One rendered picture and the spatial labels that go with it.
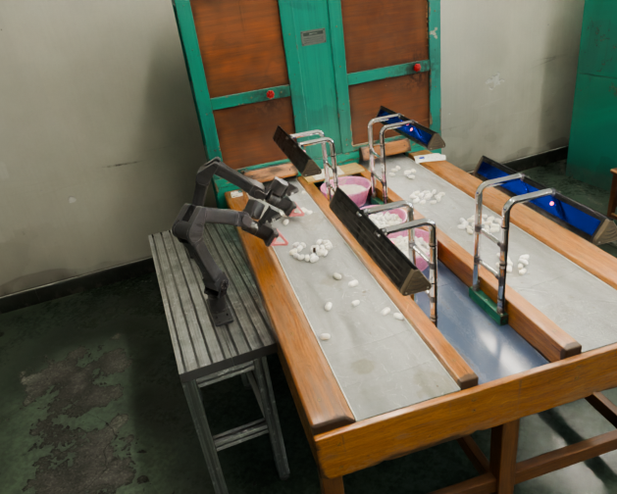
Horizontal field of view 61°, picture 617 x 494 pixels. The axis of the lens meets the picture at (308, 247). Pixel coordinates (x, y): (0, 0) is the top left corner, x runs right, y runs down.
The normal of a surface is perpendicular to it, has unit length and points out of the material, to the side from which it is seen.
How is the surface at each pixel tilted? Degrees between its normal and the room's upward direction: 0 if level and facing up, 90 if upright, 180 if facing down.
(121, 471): 0
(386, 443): 90
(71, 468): 0
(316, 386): 0
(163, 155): 90
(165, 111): 90
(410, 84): 90
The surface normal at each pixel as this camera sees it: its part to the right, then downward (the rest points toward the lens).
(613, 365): 0.26, 0.42
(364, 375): -0.12, -0.88
